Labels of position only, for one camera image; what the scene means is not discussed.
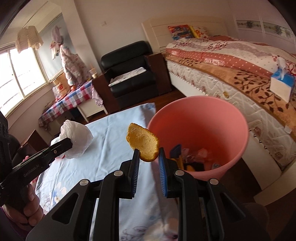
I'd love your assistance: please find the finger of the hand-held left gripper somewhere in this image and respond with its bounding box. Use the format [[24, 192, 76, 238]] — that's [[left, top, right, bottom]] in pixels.
[[35, 137, 73, 163]]

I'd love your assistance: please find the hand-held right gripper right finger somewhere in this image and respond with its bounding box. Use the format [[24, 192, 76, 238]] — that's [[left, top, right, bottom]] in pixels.
[[159, 148, 250, 241]]

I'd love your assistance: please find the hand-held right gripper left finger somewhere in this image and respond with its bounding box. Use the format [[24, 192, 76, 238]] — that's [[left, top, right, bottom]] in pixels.
[[25, 149, 141, 241]]

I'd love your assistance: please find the slice of bread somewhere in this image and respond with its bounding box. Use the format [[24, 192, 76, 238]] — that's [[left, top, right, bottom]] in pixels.
[[126, 123, 160, 162]]

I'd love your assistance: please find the pink plastic bucket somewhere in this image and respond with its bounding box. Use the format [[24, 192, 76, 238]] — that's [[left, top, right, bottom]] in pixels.
[[147, 96, 249, 180]]

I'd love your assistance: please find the person's left hand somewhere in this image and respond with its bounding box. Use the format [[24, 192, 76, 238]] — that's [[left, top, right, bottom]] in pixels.
[[16, 183, 45, 227]]

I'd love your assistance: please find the brown side table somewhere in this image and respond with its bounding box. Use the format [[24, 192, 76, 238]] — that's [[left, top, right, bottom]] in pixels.
[[20, 129, 50, 149]]

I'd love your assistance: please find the blue and yellow wrapper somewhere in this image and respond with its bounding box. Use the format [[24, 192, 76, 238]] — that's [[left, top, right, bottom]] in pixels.
[[170, 145, 186, 171]]

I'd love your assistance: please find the light blue printed cloth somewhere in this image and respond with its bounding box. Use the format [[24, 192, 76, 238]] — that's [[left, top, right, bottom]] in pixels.
[[35, 103, 181, 241]]

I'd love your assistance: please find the checkered tablecloth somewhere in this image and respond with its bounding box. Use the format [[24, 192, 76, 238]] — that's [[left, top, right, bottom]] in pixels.
[[38, 80, 103, 129]]

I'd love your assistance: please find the white low cabinet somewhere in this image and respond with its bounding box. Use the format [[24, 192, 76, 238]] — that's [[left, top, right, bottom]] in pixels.
[[59, 97, 109, 124]]

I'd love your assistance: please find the clear bag with red logo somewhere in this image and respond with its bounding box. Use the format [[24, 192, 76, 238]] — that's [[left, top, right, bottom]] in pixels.
[[52, 83, 70, 97]]

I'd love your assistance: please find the brown paper bag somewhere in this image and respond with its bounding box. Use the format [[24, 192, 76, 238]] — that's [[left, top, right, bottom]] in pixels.
[[55, 74, 68, 85]]

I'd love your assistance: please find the dark brown cabinet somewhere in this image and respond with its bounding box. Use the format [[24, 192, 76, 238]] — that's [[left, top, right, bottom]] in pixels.
[[92, 73, 121, 114]]

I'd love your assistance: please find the window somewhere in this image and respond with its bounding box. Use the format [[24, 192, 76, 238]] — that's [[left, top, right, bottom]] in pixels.
[[0, 44, 50, 116]]

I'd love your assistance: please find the floral padded jacket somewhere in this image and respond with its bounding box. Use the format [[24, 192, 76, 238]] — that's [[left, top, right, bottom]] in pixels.
[[60, 44, 91, 85]]

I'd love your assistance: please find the grey roller blind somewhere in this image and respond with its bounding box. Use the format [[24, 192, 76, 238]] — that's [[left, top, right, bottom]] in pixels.
[[36, 14, 78, 82]]

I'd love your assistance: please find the white seat cushion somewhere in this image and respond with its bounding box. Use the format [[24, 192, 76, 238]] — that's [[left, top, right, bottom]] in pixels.
[[109, 67, 147, 87]]

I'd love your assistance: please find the brown nightstand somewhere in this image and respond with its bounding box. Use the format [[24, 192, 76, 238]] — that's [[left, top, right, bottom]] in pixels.
[[146, 53, 173, 96]]

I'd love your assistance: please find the white quilted mattress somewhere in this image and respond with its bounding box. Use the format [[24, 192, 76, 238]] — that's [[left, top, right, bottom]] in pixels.
[[167, 61, 296, 171]]

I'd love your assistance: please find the pink hanging garment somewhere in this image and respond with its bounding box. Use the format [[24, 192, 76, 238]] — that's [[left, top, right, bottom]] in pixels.
[[50, 25, 64, 60]]

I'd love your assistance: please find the cream knitted sweater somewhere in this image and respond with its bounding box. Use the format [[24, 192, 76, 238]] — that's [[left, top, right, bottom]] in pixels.
[[16, 25, 44, 52]]

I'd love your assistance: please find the black leather armchair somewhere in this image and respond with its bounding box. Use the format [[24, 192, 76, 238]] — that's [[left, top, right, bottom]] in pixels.
[[100, 40, 160, 106]]

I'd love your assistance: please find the white bed headboard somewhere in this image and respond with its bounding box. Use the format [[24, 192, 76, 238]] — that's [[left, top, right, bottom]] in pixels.
[[142, 18, 228, 55]]

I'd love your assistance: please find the colourful printed pillow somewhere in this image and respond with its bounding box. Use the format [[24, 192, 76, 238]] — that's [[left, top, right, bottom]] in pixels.
[[168, 24, 194, 41]]

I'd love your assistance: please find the pink patchwork quilt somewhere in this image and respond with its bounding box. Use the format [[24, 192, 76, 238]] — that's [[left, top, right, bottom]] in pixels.
[[165, 36, 296, 80]]

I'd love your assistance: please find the yellow floral pillow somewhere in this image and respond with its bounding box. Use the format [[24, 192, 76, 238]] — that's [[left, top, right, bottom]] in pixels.
[[190, 26, 210, 39]]

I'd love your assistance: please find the blue and white tissue box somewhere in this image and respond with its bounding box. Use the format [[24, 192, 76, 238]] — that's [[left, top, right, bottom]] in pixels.
[[269, 57, 296, 103]]

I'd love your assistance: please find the white wardrobe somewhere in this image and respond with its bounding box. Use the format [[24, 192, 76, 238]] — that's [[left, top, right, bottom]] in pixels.
[[232, 14, 296, 55]]

